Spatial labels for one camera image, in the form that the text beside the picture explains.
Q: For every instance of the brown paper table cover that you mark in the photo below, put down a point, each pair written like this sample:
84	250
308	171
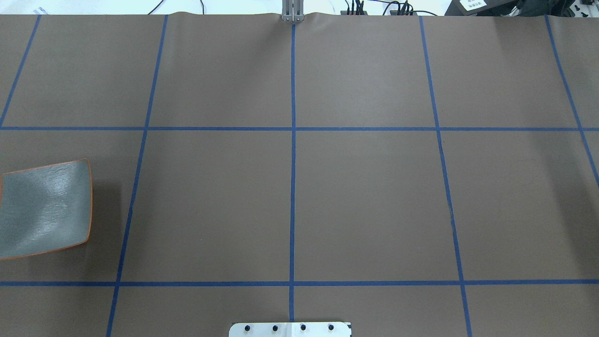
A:
414	176

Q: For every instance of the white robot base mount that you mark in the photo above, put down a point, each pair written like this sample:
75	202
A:
291	329

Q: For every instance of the aluminium frame post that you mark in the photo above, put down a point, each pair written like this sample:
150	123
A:
293	11

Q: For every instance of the grey square plate orange rim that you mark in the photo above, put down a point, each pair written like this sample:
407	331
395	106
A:
45	209

